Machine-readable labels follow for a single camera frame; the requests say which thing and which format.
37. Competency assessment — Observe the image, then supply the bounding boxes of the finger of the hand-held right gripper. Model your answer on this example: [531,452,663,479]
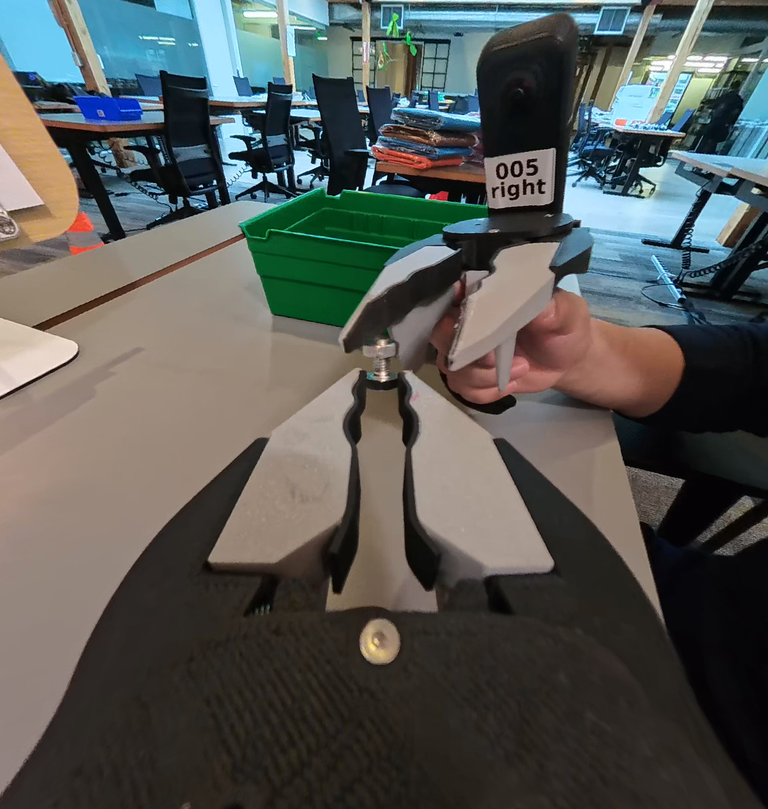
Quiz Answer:
[338,242,465,370]
[447,242,572,372]

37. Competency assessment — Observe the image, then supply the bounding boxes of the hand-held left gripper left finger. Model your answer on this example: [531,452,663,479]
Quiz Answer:
[207,370,366,595]

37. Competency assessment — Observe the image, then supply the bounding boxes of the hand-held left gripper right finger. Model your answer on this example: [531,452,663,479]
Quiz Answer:
[398,372,555,592]

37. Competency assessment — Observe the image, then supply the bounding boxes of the medium steel hex bolt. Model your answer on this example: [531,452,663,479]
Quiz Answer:
[361,339,401,378]

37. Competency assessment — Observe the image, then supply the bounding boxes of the green plastic bin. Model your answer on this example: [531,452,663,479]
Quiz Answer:
[239,187,490,328]

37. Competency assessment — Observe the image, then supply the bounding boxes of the person's right forearm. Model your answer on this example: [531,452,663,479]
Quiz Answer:
[573,314,768,445]

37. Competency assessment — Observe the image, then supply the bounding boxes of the person's right hand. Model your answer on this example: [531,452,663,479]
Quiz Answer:
[430,286,597,407]

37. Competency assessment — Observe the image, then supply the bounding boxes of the stack of folded cloths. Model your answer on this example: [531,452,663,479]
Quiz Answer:
[370,105,484,171]

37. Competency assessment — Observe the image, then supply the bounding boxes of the black office chair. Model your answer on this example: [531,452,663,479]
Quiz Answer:
[364,85,399,150]
[127,69,234,230]
[298,73,373,198]
[228,81,300,203]

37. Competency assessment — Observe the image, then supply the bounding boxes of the wooden desk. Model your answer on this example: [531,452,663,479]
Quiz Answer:
[642,149,768,299]

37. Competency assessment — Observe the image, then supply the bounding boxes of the person's office chair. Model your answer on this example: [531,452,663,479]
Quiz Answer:
[614,413,768,552]

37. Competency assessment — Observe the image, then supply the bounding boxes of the white stand base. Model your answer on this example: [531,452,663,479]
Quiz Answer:
[0,315,80,412]

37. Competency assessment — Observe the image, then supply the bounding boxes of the orange traffic cone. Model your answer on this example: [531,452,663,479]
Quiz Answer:
[67,211,107,255]

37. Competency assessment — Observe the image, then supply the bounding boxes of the small blue storage bin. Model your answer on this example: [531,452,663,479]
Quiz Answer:
[73,95,144,123]

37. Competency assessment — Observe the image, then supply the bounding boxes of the wooden display board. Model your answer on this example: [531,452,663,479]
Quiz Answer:
[0,18,80,255]

